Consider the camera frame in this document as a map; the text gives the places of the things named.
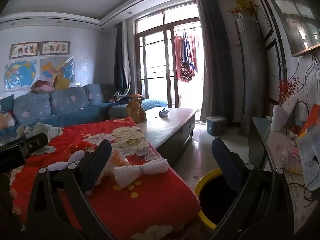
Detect white vase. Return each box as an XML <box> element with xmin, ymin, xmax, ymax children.
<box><xmin>271</xmin><ymin>105</ymin><xmax>284</xmax><ymax>132</ymax></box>

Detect dangling black cables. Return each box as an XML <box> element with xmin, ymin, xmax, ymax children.
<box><xmin>296</xmin><ymin>52</ymin><xmax>320</xmax><ymax>100</ymax></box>

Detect grey curtain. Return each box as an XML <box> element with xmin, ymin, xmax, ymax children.
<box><xmin>196</xmin><ymin>0</ymin><xmax>247</xmax><ymax>124</ymax></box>

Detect wall mounted television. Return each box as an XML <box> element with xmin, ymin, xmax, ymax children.
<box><xmin>271</xmin><ymin>0</ymin><xmax>320</xmax><ymax>57</ymax></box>

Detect grey standing air conditioner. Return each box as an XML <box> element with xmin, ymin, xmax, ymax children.
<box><xmin>235</xmin><ymin>12</ymin><xmax>262</xmax><ymax>137</ymax></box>

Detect hanging clothes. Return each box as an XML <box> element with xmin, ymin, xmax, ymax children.
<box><xmin>174</xmin><ymin>27</ymin><xmax>202</xmax><ymax>83</ymax></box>

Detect red floral blanket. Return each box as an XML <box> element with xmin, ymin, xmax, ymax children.
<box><xmin>10</xmin><ymin>116</ymin><xmax>202</xmax><ymax>240</ymax></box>

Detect round blue stool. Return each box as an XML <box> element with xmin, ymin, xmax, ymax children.
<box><xmin>206</xmin><ymin>115</ymin><xmax>227</xmax><ymax>137</ymax></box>

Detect orange white wrapper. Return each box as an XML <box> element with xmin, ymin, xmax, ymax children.
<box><xmin>104</xmin><ymin>148</ymin><xmax>131</xmax><ymax>177</ymax></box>

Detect brown paper bag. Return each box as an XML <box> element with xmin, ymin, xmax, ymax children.
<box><xmin>126</xmin><ymin>94</ymin><xmax>147</xmax><ymax>123</ymax></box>

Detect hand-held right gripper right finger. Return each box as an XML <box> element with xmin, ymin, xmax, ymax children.
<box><xmin>211</xmin><ymin>137</ymin><xmax>294</xmax><ymax>240</ymax></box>

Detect yellow artificial flowers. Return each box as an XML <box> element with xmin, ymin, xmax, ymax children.
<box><xmin>226</xmin><ymin>0</ymin><xmax>258</xmax><ymax>20</ymax></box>

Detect stuffed toy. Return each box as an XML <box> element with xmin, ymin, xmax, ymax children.
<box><xmin>0</xmin><ymin>112</ymin><xmax>17</xmax><ymax>130</ymax></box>

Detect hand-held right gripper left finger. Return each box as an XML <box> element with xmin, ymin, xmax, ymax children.
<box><xmin>26</xmin><ymin>139</ymin><xmax>115</xmax><ymax>240</ymax></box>

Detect yellow pillow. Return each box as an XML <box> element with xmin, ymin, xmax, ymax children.
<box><xmin>54</xmin><ymin>75</ymin><xmax>69</xmax><ymax>90</ymax></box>

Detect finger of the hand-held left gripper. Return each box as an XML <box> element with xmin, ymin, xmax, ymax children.
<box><xmin>0</xmin><ymin>133</ymin><xmax>48</xmax><ymax>157</ymax></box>

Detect blue patterned sofa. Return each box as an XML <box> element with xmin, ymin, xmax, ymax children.
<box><xmin>0</xmin><ymin>84</ymin><xmax>167</xmax><ymax>137</ymax></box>

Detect teal pillow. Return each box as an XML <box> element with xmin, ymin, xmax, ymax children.
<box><xmin>0</xmin><ymin>94</ymin><xmax>15</xmax><ymax>113</ymax></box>

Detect television cabinet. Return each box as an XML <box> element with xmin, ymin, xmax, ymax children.
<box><xmin>251</xmin><ymin>117</ymin><xmax>320</xmax><ymax>235</ymax></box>

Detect black looped lamp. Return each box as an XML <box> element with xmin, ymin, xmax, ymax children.
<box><xmin>292</xmin><ymin>100</ymin><xmax>310</xmax><ymax>132</ymax></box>

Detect light green crumpled cloth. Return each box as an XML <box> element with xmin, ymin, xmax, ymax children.
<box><xmin>16</xmin><ymin>122</ymin><xmax>63</xmax><ymax>155</ymax></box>

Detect country map poster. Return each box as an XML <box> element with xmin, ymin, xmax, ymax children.
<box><xmin>40</xmin><ymin>56</ymin><xmax>76</xmax><ymax>84</ymax></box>

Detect red book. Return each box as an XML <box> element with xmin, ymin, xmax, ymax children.
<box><xmin>297</xmin><ymin>103</ymin><xmax>320</xmax><ymax>138</ymax></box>

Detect printed paper sheet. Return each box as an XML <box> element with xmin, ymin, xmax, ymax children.
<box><xmin>296</xmin><ymin>124</ymin><xmax>320</xmax><ymax>193</ymax></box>

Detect yellow rimmed trash bin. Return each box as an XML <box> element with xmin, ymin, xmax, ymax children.
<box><xmin>194</xmin><ymin>168</ymin><xmax>242</xmax><ymax>230</ymax></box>

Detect dark blue curtain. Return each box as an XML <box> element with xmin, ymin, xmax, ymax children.
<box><xmin>114</xmin><ymin>21</ymin><xmax>133</xmax><ymax>97</ymax></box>

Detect pink clothes pile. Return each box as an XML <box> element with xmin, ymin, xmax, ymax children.
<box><xmin>30</xmin><ymin>80</ymin><xmax>55</xmax><ymax>95</ymax></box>

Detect brown framed glass door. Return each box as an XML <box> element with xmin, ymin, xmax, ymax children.
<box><xmin>132</xmin><ymin>7</ymin><xmax>204</xmax><ymax>108</ymax></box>

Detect dark wooden coffee table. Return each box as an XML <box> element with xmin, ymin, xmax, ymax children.
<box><xmin>136</xmin><ymin>107</ymin><xmax>200</xmax><ymax>167</ymax></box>

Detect white pleated paper bundle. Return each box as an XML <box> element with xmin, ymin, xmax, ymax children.
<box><xmin>113</xmin><ymin>159</ymin><xmax>169</xmax><ymax>188</ymax></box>

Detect world map poster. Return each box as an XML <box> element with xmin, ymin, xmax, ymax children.
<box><xmin>2</xmin><ymin>59</ymin><xmax>39</xmax><ymax>92</ymax></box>

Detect framed calligraphy picture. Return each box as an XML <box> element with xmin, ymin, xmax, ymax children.
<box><xmin>40</xmin><ymin>40</ymin><xmax>72</xmax><ymax>56</ymax></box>
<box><xmin>9</xmin><ymin>42</ymin><xmax>40</xmax><ymax>60</ymax></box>

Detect colour swatch packet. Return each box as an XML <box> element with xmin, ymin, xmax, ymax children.
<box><xmin>280</xmin><ymin>146</ymin><xmax>303</xmax><ymax>175</ymax></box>

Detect white leaning board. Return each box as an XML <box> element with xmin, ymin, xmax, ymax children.
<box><xmin>282</xmin><ymin>97</ymin><xmax>299</xmax><ymax>128</ymax></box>

